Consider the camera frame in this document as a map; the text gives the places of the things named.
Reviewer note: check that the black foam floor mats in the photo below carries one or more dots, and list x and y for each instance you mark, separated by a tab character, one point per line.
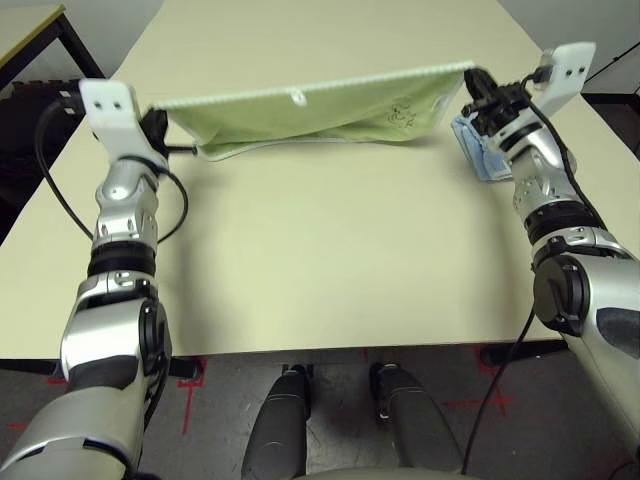
20	150

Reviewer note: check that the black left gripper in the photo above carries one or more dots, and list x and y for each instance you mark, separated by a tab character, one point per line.
162	146

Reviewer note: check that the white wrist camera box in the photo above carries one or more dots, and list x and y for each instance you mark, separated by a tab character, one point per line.
107	107
570	70

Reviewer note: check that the grey robot left leg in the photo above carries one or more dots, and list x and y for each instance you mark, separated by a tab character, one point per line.
277	425

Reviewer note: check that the green towel with white trim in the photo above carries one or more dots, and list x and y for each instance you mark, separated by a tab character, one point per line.
310	115

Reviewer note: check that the black table foot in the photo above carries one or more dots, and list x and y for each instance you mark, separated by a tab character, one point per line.
520	354
187	371

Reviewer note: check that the folded light blue towel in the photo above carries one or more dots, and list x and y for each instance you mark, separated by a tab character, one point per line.
475	150

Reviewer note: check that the grey robot right leg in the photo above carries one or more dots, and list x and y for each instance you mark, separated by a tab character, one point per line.
410	420

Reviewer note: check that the side table with black legs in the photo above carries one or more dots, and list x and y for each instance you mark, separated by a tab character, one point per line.
25	30

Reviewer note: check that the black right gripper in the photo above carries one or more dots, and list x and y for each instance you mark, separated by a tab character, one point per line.
500	110

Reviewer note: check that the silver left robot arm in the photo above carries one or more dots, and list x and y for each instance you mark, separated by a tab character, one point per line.
120	200

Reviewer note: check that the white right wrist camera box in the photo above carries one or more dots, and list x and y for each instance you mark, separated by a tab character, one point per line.
570	70

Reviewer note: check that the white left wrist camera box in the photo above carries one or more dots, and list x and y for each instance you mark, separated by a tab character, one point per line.
107	107

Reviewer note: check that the grey robot leg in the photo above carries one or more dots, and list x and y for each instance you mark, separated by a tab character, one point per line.
410	420
277	425

